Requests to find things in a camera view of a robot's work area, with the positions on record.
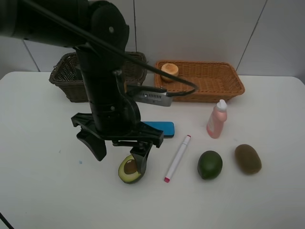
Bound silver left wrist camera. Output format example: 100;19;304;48
127;85;173;107

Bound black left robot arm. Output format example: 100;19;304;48
0;0;163;174

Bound orange round bread bun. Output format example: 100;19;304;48
161;63;179;83

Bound brown kiwi fruit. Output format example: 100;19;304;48
234;144;262;175

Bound pink lotion bottle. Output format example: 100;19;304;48
206;99;227;139

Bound orange wicker basket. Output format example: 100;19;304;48
155;60;245;104

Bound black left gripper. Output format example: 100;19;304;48
71;96;163;175

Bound halved avocado with pit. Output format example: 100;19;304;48
118;155;142;184

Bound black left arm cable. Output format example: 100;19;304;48
22;0;200;96

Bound blue whiteboard eraser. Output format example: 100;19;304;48
143;121;175;138

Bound dark brown wicker basket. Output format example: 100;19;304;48
49;52;147;103

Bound white marker pink caps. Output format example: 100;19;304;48
164;135;191;183

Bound green lime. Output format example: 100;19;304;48
197;151;223;180

